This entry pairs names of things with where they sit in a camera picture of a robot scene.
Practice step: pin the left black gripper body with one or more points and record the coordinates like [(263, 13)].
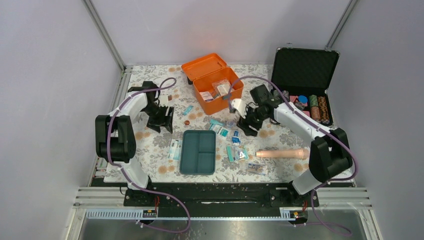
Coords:
[(157, 115)]

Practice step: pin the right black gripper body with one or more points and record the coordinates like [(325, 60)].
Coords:
[(254, 118)]

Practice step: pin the gloves packet clear bag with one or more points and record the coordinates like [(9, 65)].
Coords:
[(222, 87)]

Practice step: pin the blue white wipe packet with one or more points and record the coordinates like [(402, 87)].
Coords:
[(235, 138)]

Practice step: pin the white blue medicine box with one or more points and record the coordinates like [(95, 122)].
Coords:
[(206, 96)]

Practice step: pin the clear bag with small items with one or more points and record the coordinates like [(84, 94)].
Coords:
[(240, 153)]

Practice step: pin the teal divided tray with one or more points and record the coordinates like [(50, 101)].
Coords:
[(198, 152)]

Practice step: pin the teal plaster packet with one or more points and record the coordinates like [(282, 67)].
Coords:
[(230, 155)]

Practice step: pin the striped plaster strip packet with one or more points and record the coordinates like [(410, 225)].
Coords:
[(256, 168)]

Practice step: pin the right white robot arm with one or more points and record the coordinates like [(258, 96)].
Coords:
[(330, 154)]

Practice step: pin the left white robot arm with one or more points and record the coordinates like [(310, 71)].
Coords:
[(115, 139)]

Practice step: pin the orange plastic medicine box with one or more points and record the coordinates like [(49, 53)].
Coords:
[(206, 73)]

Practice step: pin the small teal sachet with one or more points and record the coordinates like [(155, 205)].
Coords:
[(187, 110)]

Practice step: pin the white teal dressing packet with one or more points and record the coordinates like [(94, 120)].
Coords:
[(175, 149)]

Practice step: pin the clear tape roll packet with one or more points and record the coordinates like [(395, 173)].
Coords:
[(230, 124)]

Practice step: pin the black foam-lined case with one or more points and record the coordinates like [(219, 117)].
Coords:
[(306, 72)]

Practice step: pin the medical gauze packet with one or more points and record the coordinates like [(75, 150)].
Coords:
[(220, 131)]

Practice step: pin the teal bandage sachet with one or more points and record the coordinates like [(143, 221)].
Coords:
[(216, 122)]

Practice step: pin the floral tablecloth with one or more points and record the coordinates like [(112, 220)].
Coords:
[(152, 147)]

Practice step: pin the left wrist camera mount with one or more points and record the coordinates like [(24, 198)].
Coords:
[(164, 100)]

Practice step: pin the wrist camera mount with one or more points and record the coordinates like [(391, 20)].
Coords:
[(164, 100), (237, 105)]

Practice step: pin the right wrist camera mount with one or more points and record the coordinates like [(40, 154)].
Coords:
[(237, 105)]

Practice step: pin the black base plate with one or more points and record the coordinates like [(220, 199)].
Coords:
[(218, 199)]

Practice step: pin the slotted cable duct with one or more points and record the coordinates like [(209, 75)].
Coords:
[(150, 215)]

